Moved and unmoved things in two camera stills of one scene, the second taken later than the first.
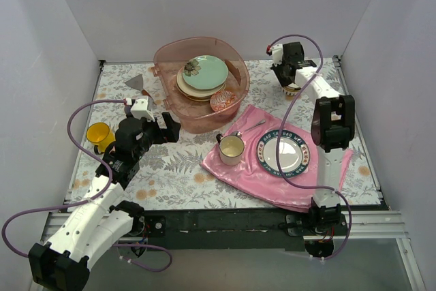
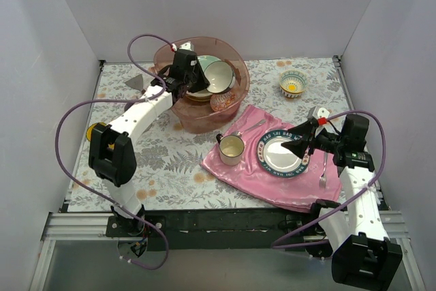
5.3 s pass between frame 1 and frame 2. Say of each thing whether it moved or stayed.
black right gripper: moved
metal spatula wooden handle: stayed
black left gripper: moved
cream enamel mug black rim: stayed
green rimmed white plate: stayed
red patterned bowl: stayed
